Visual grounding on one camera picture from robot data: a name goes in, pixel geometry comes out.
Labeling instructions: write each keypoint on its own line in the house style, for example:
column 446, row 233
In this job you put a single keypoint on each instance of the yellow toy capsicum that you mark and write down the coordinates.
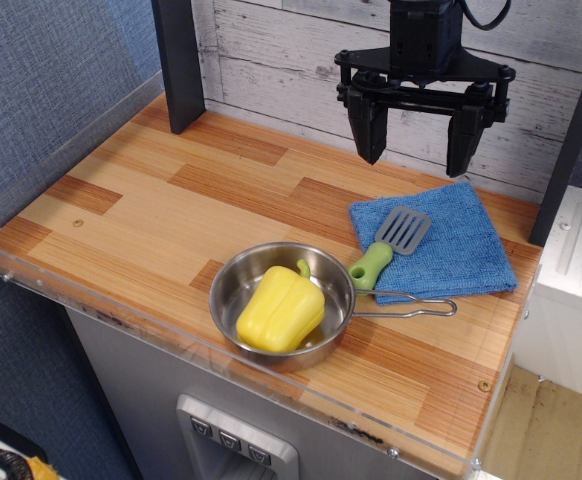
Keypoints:
column 284, row 309

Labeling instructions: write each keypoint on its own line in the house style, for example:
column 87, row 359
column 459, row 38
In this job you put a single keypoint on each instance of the grey spatula with green handle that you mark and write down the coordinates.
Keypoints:
column 401, row 233

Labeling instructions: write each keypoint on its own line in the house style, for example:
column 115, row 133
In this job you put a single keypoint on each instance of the clear acrylic table guard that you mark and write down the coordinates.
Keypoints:
column 106, row 210

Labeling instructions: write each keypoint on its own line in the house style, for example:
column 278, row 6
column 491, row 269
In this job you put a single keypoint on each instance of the silver steel pan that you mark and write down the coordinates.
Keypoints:
column 236, row 282

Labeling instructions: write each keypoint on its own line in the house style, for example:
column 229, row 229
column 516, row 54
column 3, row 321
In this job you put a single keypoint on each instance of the white toy sink unit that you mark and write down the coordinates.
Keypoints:
column 548, row 341

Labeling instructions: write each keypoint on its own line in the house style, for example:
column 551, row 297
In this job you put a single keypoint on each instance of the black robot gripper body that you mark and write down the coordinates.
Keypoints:
column 425, row 68

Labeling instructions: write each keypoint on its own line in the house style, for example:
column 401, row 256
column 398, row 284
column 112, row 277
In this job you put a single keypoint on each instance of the dark grey left post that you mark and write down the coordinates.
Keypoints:
column 178, row 50

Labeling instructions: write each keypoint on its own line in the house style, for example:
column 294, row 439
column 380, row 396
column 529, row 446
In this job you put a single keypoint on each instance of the grey toy fridge cabinet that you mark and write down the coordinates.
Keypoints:
column 142, row 381

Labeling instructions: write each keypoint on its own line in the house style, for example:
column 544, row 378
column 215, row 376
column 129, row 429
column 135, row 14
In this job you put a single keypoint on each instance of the dark grey post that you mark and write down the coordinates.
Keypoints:
column 559, row 180
column 178, row 50

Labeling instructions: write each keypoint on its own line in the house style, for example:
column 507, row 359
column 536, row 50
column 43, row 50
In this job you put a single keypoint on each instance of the blue folded cloth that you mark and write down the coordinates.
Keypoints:
column 460, row 255

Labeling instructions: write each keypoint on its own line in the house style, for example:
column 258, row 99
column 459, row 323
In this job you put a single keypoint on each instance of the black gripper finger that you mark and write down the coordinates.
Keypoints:
column 467, row 124
column 368, row 125

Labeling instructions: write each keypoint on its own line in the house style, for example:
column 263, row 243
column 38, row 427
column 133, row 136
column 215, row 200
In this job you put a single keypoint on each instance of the dark grey right post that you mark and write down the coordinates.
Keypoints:
column 559, row 180

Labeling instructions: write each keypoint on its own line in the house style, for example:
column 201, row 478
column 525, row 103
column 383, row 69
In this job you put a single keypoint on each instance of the silver dispenser button panel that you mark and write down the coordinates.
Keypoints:
column 222, row 446

